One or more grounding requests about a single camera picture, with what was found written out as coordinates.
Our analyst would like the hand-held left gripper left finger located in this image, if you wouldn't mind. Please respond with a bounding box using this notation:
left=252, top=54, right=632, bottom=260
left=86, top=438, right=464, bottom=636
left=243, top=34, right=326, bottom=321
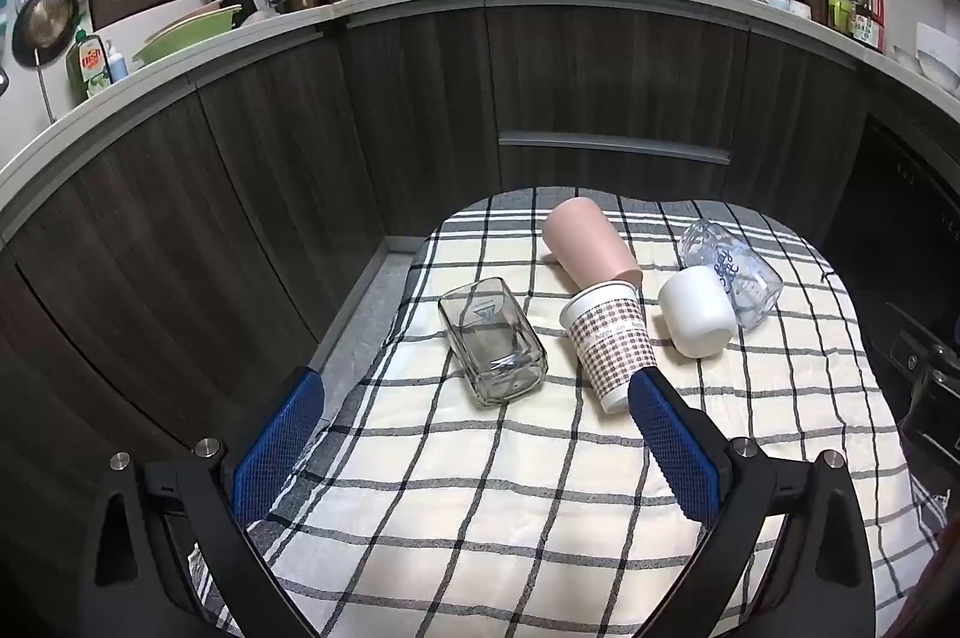
left=75, top=366, right=326, bottom=638

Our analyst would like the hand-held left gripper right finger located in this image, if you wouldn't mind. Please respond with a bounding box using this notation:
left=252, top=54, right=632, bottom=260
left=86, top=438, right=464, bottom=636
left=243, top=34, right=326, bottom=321
left=628, top=369, right=878, bottom=638

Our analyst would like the checkered paper cup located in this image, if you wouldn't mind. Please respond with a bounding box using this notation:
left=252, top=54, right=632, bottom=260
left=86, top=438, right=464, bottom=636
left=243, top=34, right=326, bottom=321
left=561, top=279, right=655, bottom=418

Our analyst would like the white cup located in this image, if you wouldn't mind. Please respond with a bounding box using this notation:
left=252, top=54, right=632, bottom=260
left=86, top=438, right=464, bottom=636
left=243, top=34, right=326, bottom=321
left=658, top=266, right=739, bottom=360

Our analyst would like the clear printed glass cup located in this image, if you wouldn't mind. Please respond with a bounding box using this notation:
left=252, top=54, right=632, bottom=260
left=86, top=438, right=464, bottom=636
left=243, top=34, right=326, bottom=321
left=679, top=218, right=785, bottom=331

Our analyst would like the square clear glass cup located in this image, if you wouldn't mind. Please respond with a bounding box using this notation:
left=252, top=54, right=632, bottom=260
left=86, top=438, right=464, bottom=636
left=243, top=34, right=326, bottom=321
left=438, top=277, right=549, bottom=407

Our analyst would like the pink cup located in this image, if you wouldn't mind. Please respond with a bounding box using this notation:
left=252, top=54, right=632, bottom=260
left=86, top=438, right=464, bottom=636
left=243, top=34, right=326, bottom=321
left=543, top=197, right=644, bottom=295

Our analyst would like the black built-in appliance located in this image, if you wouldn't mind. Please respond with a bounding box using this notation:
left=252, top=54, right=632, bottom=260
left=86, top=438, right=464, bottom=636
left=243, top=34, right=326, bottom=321
left=823, top=111, right=960, bottom=376

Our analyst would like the checkered white cloth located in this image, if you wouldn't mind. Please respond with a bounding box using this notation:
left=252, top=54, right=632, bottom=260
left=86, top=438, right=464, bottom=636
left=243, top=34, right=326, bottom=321
left=186, top=186, right=947, bottom=638

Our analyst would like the dark wood kitchen cabinet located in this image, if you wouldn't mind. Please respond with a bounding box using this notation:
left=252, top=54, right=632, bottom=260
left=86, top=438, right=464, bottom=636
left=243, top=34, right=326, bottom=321
left=0, top=0, right=882, bottom=534

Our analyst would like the row of condiment bottles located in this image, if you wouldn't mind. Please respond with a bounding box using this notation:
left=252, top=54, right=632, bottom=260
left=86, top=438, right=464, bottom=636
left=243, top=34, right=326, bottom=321
left=808, top=0, right=887, bottom=52

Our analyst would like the green dish tray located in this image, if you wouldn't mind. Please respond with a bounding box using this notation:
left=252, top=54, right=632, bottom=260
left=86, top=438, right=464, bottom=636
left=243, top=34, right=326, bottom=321
left=133, top=3, right=243, bottom=68

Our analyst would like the green dish soap bottle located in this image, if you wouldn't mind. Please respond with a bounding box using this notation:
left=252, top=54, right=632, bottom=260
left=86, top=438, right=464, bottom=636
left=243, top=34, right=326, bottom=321
left=65, top=30, right=114, bottom=104

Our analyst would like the hanging steel pan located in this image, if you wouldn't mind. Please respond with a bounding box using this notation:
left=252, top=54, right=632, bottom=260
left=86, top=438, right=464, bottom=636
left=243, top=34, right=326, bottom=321
left=10, top=0, right=77, bottom=70

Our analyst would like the grey drawer handle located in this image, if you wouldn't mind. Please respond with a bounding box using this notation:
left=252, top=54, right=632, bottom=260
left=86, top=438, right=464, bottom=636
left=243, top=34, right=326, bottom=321
left=497, top=129, right=733, bottom=166

